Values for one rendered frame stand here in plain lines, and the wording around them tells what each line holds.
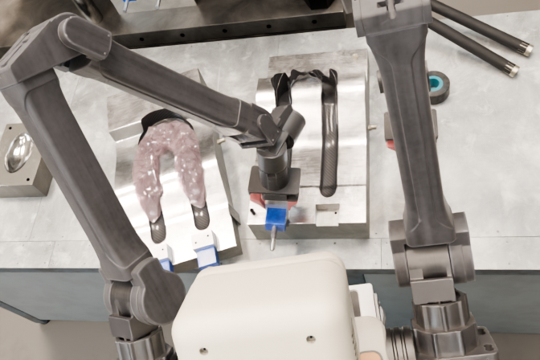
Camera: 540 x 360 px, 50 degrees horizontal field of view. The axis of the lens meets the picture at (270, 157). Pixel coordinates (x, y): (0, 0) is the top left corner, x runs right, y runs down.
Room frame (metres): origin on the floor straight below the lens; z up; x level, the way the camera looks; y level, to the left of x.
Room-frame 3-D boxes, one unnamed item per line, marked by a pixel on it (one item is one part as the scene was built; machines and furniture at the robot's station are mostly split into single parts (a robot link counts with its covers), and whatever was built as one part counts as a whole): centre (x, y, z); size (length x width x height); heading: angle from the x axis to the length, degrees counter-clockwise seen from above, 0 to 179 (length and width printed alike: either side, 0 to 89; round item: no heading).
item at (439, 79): (0.77, -0.44, 0.82); 0.08 x 0.08 x 0.04
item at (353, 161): (0.77, -0.12, 0.87); 0.50 x 0.26 x 0.14; 154
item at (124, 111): (0.85, 0.24, 0.85); 0.50 x 0.26 x 0.11; 171
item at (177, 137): (0.85, 0.23, 0.90); 0.26 x 0.18 x 0.08; 171
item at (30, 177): (1.11, 0.61, 0.83); 0.20 x 0.15 x 0.07; 154
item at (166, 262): (0.59, 0.33, 0.85); 0.13 x 0.05 x 0.05; 171
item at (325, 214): (0.55, -0.06, 0.87); 0.05 x 0.05 x 0.04; 64
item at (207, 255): (0.57, 0.22, 0.85); 0.13 x 0.05 x 0.05; 171
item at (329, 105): (0.76, -0.10, 0.92); 0.35 x 0.16 x 0.09; 154
